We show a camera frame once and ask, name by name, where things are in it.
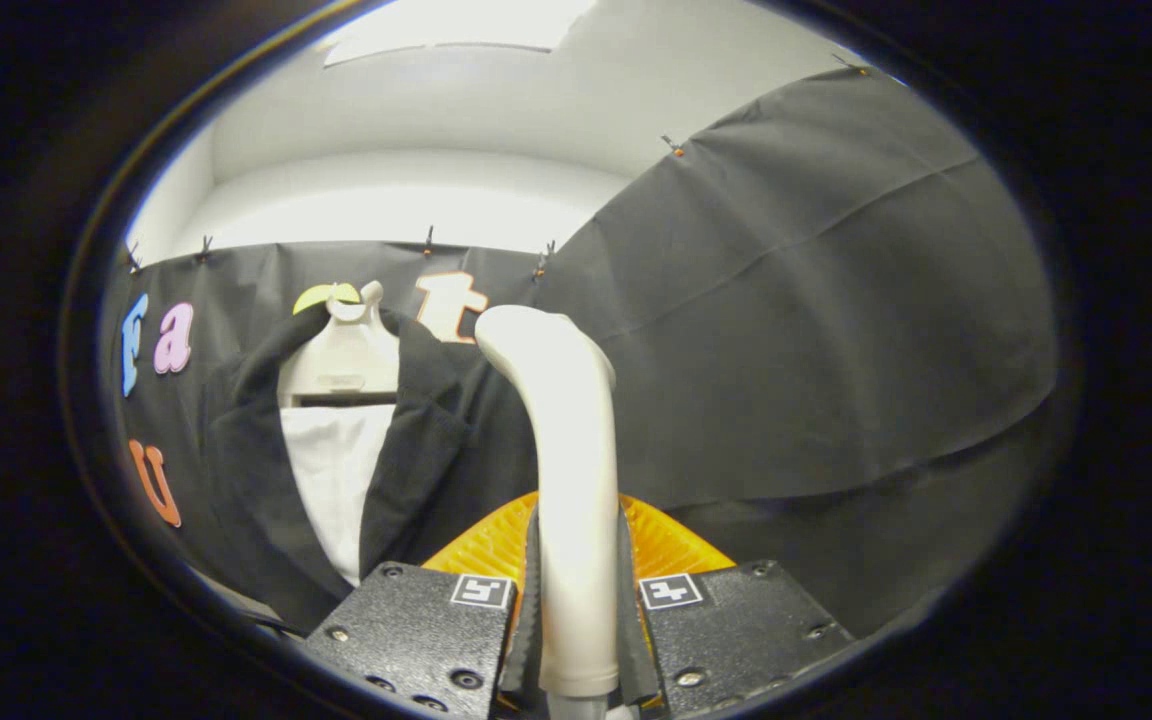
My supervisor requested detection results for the ceiling light panel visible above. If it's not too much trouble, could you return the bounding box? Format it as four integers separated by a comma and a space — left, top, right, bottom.
321, 0, 597, 69

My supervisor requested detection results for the black jacket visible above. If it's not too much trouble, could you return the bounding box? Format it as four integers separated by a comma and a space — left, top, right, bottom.
198, 300, 542, 636

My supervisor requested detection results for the black backdrop cloth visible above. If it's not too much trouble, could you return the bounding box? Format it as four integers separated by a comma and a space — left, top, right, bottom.
101, 65, 1062, 641

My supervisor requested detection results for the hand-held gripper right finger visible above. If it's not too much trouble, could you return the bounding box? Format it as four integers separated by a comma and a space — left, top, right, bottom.
618, 492, 857, 719

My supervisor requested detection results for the row of black cloth clips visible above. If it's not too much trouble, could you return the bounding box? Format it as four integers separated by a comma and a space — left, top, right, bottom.
126, 55, 872, 286

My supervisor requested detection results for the white mannequin torso on stand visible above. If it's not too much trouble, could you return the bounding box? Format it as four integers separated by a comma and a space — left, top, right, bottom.
276, 280, 402, 589

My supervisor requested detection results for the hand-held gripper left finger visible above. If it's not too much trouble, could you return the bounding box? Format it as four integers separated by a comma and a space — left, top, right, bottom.
301, 490, 542, 719

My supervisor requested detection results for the white garment steamer head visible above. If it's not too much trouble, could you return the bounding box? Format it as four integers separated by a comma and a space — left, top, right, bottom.
474, 305, 622, 720

